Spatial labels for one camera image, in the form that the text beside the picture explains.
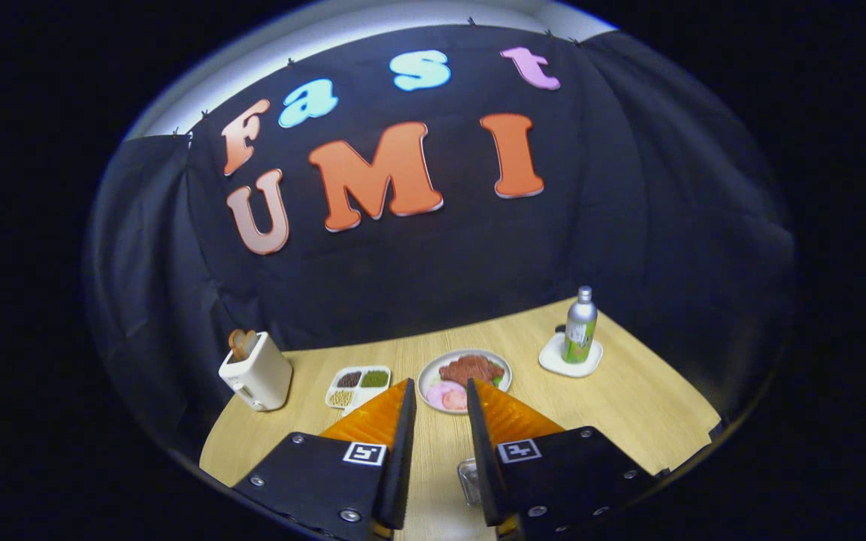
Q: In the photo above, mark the toasted bread slice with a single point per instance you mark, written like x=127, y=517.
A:
x=241, y=343

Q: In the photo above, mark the white divided dish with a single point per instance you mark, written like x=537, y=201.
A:
x=360, y=392

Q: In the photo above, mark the pile of yellow beans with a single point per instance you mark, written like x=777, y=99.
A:
x=340, y=397

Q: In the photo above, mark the pale pink ham slice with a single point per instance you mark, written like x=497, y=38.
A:
x=435, y=393

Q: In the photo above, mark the reddish ham slice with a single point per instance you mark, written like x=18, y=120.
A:
x=455, y=399

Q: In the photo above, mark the white toaster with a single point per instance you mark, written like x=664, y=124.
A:
x=260, y=372

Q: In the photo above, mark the row of small cloth clips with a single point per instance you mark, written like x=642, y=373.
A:
x=470, y=22

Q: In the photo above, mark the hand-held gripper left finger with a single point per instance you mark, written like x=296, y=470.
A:
x=403, y=466

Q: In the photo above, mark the green lettuce leaf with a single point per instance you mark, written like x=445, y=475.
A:
x=498, y=380

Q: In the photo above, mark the round white food plate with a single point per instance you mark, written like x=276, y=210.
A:
x=428, y=376

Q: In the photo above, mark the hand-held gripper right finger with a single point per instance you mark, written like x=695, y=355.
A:
x=482, y=466

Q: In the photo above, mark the small white square coaster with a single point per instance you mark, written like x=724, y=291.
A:
x=553, y=361

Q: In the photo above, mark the pile of green beans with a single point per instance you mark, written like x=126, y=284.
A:
x=374, y=378

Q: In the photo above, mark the brown steak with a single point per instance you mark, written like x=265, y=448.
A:
x=470, y=369

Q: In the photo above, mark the silver and green bottle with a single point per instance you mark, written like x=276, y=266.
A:
x=579, y=330

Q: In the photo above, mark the pile of dark beans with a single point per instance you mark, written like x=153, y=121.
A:
x=349, y=379

